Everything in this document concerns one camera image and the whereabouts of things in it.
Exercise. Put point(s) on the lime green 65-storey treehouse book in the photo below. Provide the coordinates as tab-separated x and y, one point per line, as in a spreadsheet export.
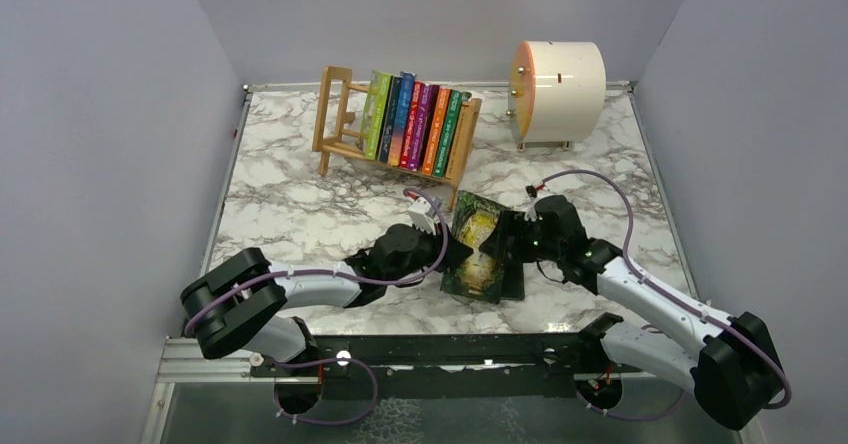
376	97

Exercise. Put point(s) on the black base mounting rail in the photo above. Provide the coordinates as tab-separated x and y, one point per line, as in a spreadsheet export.
443	366

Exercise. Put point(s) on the orange 78-storey treehouse book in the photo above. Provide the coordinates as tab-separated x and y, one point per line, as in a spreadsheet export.
437	122

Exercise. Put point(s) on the green 104-storey treehouse book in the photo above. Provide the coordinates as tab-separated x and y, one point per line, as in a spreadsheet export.
448	130

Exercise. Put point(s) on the purple 117-storey treehouse book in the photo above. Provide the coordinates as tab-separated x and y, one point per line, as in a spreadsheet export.
427	97

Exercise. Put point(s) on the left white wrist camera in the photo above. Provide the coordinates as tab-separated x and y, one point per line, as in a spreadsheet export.
423	213

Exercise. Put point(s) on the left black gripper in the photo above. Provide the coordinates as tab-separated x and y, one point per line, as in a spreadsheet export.
436	241

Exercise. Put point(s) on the white cylindrical drum box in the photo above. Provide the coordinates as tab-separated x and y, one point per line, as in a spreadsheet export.
556	92

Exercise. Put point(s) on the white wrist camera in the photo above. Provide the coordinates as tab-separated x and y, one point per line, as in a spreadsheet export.
532	192
423	213

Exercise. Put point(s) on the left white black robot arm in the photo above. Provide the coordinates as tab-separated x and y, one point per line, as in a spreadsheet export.
236	305

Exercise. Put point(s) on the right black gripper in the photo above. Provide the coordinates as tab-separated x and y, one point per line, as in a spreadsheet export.
510	224

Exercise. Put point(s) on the black bottom book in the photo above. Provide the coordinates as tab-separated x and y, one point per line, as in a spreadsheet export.
513	285

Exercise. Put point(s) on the red 13-storey treehouse book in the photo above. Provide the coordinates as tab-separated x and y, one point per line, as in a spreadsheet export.
418	88

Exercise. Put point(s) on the aluminium table frame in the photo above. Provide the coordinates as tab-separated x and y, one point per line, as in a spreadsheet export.
728	364

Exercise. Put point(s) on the wooden book rack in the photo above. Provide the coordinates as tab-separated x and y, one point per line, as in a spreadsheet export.
339	119

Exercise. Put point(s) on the blue sunset cover book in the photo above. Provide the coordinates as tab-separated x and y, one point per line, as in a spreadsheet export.
400	117

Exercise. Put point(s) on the orange Huckleberry Finn book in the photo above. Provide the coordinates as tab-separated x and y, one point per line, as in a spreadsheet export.
461	141

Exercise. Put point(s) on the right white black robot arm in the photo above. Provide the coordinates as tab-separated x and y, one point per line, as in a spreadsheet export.
728	363

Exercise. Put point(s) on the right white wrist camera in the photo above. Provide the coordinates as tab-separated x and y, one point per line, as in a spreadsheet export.
532	192

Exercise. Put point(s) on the dark green forest cover book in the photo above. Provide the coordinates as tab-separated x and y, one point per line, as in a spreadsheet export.
478	277

